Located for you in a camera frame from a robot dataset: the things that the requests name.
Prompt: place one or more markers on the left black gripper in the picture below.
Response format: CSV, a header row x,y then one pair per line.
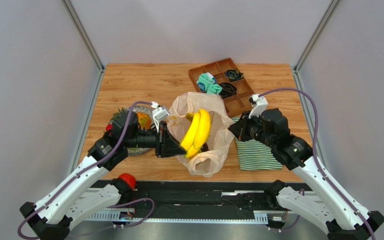
x,y
167,146

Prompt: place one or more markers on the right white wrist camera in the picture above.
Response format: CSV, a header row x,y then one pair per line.
x,y
259,105

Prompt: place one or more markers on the red orange peach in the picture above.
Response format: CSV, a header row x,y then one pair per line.
x,y
129,179

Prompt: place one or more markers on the small pineapple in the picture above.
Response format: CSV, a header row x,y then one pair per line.
x,y
144,115

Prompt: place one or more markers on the brown compartment tray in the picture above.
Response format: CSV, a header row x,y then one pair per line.
x,y
236,104

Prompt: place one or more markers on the dark purple mangosteen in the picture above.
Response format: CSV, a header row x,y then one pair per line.
x,y
204,147

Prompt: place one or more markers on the translucent beige plastic bag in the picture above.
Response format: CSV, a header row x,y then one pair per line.
x,y
209,162

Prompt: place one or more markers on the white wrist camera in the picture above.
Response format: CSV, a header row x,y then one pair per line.
x,y
159,113
259,105

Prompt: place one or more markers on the yellow banana bunch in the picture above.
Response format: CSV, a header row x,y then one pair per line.
x,y
197,134

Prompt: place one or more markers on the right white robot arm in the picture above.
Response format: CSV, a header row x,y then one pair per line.
x,y
340,216

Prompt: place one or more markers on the right aluminium frame post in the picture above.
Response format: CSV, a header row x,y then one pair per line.
x,y
324,21

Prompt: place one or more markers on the grey fruit plate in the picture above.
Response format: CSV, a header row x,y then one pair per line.
x,y
136,151

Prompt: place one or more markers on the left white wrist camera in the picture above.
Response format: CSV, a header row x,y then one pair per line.
x,y
159,113

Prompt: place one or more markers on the aluminium frame post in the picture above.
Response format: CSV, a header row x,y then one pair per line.
x,y
324,21
76,20

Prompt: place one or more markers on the mint green sock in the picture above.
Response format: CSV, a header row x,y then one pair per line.
x,y
207,83

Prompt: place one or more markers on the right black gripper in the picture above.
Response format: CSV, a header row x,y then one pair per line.
x,y
242,128

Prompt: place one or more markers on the black yellow sock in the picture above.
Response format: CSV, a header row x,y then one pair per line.
x,y
233,75

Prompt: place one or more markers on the red bell pepper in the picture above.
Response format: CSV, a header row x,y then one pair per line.
x,y
109,127

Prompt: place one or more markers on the green striped cloth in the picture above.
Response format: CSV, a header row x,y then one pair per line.
x,y
254,156

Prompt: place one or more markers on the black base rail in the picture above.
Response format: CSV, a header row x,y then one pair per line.
x,y
260,203

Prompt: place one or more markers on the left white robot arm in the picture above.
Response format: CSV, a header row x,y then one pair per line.
x,y
59,212

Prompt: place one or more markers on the left aluminium frame post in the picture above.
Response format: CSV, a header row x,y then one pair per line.
x,y
76,20

